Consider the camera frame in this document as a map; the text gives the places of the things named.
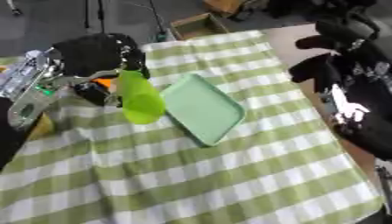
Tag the black tripod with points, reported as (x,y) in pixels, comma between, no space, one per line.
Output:
(100,14)

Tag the open cardboard box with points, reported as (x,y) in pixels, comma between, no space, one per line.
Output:
(196,26)

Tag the brown cardboard box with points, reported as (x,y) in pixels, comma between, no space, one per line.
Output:
(222,5)

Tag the light green plastic tray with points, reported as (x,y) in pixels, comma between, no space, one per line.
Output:
(203,109)

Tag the yellow block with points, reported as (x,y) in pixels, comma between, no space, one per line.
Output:
(42,128)

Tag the small orange toy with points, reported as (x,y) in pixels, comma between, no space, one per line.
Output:
(104,82)

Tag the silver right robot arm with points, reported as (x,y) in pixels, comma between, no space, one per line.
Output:
(385,183)

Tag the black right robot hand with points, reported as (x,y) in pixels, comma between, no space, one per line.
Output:
(367,87)

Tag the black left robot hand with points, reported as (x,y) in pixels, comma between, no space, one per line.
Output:
(92,55)

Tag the lime green plastic scoop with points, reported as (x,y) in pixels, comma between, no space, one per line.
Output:
(140,99)

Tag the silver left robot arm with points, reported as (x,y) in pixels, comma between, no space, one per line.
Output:
(31,96)

